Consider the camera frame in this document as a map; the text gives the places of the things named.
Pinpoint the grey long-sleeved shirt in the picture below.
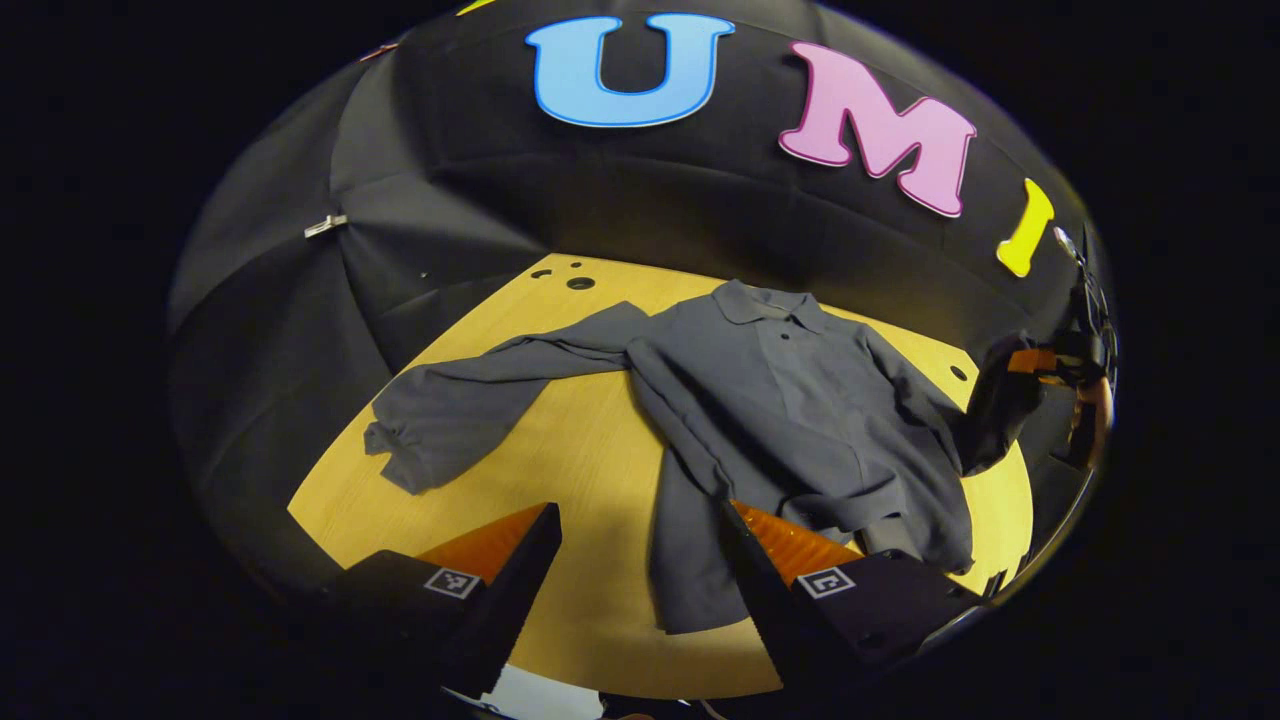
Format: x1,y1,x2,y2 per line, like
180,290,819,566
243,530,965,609
363,278,1047,637

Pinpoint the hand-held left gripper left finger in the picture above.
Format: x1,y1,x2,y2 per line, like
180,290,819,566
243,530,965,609
325,502,564,701

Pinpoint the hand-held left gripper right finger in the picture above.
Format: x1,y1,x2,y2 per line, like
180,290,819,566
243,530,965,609
722,500,987,703

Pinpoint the black backdrop cloth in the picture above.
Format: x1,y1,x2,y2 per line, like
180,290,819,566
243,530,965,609
168,0,1119,601

